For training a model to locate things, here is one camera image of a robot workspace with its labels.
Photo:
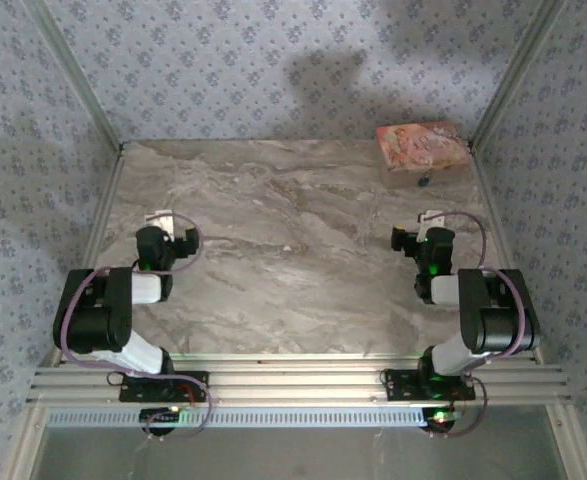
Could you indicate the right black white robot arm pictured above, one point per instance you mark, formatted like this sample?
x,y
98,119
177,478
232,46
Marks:
x,y
498,325

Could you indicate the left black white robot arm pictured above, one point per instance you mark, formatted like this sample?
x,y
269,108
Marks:
x,y
93,325

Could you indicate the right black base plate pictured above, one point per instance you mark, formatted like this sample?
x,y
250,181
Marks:
x,y
398,385

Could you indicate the aluminium mounting rail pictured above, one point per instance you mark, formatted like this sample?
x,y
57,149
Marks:
x,y
298,380

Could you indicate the right black controller board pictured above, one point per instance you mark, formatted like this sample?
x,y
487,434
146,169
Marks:
x,y
440,417

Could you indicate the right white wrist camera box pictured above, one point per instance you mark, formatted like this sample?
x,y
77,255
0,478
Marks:
x,y
433,220

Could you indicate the left black controller board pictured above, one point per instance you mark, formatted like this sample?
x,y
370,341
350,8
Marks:
x,y
160,416

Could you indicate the black controller board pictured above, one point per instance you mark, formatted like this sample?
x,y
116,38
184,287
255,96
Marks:
x,y
160,416
440,417

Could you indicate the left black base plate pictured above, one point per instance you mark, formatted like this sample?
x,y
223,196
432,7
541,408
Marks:
x,y
193,380

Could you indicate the small dark padlock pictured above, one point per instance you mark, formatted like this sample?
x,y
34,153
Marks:
x,y
425,180

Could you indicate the aluminium frame post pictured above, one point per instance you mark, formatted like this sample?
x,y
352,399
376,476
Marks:
x,y
73,75
518,75

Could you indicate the aluminium table side rail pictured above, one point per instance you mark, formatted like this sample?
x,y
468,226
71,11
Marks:
x,y
98,235
498,235

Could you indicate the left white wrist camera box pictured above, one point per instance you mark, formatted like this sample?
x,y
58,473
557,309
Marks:
x,y
160,220

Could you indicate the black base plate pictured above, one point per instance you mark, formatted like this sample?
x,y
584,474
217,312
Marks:
x,y
398,385
193,380

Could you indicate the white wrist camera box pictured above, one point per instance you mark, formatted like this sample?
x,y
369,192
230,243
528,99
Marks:
x,y
433,220
160,220

